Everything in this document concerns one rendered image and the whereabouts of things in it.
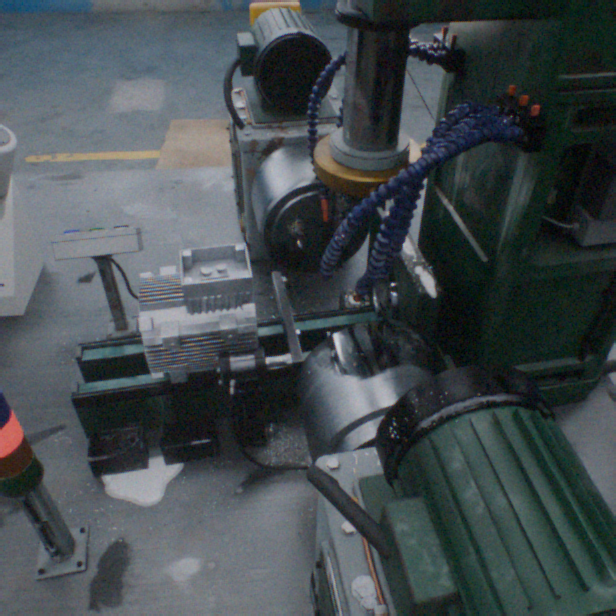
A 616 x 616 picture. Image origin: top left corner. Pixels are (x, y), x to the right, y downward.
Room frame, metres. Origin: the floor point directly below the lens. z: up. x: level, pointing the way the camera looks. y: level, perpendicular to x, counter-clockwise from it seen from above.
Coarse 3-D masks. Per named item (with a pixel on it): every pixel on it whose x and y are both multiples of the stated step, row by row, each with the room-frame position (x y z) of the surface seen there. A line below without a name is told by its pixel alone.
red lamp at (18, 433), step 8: (8, 424) 0.46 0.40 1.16; (16, 424) 0.48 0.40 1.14; (0, 432) 0.45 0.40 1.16; (8, 432) 0.46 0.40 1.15; (16, 432) 0.47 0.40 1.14; (0, 440) 0.45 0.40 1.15; (8, 440) 0.45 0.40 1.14; (16, 440) 0.46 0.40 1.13; (0, 448) 0.44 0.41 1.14; (8, 448) 0.45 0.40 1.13; (0, 456) 0.44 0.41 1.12
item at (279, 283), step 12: (276, 276) 0.93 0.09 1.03; (276, 288) 0.90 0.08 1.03; (276, 300) 0.89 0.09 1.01; (288, 300) 0.86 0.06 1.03; (288, 312) 0.83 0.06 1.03; (288, 324) 0.79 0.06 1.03; (288, 336) 0.76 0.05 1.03; (288, 348) 0.75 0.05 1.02; (300, 348) 0.73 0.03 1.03; (300, 360) 0.71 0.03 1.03
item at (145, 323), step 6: (144, 276) 0.85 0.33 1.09; (246, 306) 0.78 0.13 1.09; (252, 306) 0.78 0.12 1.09; (246, 312) 0.77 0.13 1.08; (252, 312) 0.77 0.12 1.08; (138, 318) 0.74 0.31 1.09; (144, 318) 0.74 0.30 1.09; (150, 318) 0.74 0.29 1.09; (246, 318) 0.76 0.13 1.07; (144, 324) 0.73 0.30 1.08; (150, 324) 0.73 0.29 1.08; (144, 330) 0.72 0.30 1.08; (150, 330) 0.73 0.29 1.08
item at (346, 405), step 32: (384, 320) 0.67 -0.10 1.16; (320, 352) 0.63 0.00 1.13; (352, 352) 0.61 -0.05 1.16; (384, 352) 0.60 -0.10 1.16; (416, 352) 0.61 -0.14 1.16; (320, 384) 0.58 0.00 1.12; (352, 384) 0.55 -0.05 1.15; (384, 384) 0.54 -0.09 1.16; (416, 384) 0.54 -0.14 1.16; (320, 416) 0.53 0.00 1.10; (352, 416) 0.50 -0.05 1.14; (320, 448) 0.49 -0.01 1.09; (352, 448) 0.47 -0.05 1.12
